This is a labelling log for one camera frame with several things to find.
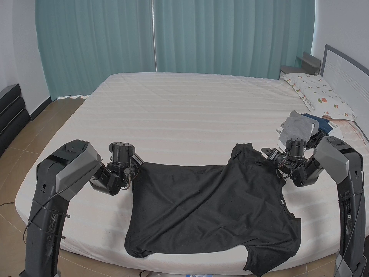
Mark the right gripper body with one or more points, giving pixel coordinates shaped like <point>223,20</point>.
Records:
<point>276,158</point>

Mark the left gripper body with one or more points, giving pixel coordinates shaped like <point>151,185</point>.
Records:
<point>136,162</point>

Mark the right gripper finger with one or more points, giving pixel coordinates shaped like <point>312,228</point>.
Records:
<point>266,150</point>

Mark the black T-shirt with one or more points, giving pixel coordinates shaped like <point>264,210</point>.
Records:
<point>207,206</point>

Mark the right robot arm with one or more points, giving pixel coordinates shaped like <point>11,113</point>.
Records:
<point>334,157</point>

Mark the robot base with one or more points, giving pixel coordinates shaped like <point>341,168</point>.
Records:
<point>196,275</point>

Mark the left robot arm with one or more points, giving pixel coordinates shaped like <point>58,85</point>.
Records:
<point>72,163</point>

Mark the pile of clothes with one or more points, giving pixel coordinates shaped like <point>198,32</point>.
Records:
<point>297,127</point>

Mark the bed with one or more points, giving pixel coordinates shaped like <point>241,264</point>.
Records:
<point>178,117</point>

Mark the white printed pillow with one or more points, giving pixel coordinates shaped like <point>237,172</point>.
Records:
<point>317,92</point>

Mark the dark grey bedside table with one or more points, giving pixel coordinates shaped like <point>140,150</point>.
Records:
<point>305,62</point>

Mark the blue-green curtain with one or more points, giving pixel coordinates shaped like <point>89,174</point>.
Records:
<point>230,24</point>
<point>95,33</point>

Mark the black chest of drawers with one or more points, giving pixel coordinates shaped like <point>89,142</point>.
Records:
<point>10,117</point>

